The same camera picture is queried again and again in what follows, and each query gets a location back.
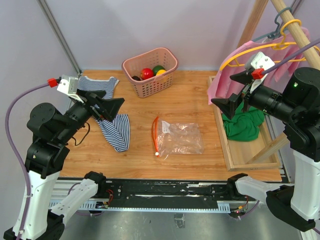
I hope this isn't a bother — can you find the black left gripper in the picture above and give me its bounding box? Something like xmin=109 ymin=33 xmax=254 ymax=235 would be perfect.
xmin=57 ymin=87 xmax=125 ymax=143

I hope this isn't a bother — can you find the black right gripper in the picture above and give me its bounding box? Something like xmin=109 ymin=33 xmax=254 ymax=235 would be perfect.
xmin=211 ymin=69 xmax=301 ymax=123

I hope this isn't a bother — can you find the fake yellow lemon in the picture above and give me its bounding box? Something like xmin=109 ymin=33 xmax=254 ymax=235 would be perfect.
xmin=156 ymin=69 xmax=166 ymax=76

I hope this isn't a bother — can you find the clear zip top bag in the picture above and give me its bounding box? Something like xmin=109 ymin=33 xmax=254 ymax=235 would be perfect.
xmin=151 ymin=117 xmax=205 ymax=158

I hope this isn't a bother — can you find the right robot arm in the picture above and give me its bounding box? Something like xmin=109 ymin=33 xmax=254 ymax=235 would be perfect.
xmin=211 ymin=67 xmax=320 ymax=232

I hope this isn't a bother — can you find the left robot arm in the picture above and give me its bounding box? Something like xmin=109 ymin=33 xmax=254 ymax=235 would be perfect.
xmin=3 ymin=90 xmax=125 ymax=240

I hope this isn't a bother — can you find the green tank top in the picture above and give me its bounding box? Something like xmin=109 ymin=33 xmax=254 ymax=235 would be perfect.
xmin=221 ymin=102 xmax=265 ymax=142

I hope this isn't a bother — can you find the blue white striped shirt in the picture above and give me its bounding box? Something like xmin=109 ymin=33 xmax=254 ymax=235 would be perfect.
xmin=78 ymin=76 xmax=131 ymax=153

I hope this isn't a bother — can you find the pink plastic basket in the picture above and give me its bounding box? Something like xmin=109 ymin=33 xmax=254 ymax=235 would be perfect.
xmin=121 ymin=47 xmax=178 ymax=98

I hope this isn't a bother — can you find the pink shirt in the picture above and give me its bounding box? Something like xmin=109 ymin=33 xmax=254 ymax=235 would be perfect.
xmin=207 ymin=26 xmax=311 ymax=106

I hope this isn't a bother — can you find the yellow clothes hanger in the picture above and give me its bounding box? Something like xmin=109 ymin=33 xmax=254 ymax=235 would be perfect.
xmin=219 ymin=18 xmax=320 ymax=72

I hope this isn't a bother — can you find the grey-blue clothes hanger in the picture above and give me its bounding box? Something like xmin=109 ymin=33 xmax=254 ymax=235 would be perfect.
xmin=250 ymin=6 xmax=294 ymax=42

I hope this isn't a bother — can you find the wooden clothes rack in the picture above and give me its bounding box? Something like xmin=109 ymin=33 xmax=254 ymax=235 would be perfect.
xmin=237 ymin=0 xmax=320 ymax=163

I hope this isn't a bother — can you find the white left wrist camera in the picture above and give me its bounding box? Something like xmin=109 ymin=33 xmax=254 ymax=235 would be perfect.
xmin=47 ymin=75 xmax=83 ymax=103

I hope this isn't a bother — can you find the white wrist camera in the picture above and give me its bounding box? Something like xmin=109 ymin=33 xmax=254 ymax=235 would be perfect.
xmin=47 ymin=75 xmax=83 ymax=103
xmin=244 ymin=51 xmax=275 ymax=94

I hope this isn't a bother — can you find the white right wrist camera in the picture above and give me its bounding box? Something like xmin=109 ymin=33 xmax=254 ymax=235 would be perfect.
xmin=244 ymin=51 xmax=275 ymax=94

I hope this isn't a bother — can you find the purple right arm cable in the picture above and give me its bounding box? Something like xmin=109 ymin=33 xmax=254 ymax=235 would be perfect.
xmin=259 ymin=37 xmax=320 ymax=76

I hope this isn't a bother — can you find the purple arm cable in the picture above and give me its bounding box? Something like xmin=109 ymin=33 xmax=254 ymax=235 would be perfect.
xmin=4 ymin=82 xmax=53 ymax=240
xmin=259 ymin=37 xmax=320 ymax=76

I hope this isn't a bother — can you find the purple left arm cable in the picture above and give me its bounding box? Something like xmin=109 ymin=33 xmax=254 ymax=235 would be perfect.
xmin=4 ymin=82 xmax=53 ymax=240

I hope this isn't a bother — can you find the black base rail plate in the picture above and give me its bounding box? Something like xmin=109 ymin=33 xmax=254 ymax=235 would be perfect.
xmin=49 ymin=177 xmax=258 ymax=209

